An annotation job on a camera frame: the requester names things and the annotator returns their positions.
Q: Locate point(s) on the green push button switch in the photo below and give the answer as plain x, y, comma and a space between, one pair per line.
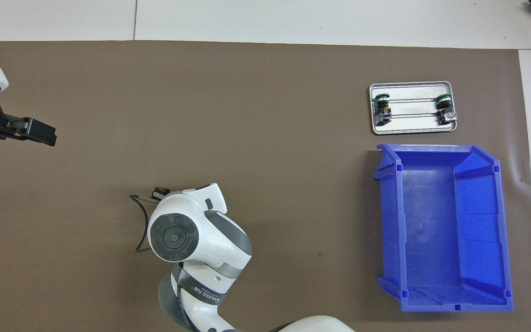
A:
445, 110
382, 110

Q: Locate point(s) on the blue plastic bin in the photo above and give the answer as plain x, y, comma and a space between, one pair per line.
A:
431, 253

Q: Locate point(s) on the brown table mat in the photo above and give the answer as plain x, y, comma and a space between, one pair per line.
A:
293, 115

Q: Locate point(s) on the silver metal tray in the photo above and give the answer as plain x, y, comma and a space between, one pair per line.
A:
413, 127

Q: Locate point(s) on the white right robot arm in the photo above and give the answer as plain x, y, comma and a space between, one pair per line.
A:
191, 230

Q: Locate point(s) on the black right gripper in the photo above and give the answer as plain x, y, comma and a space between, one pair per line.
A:
159, 193

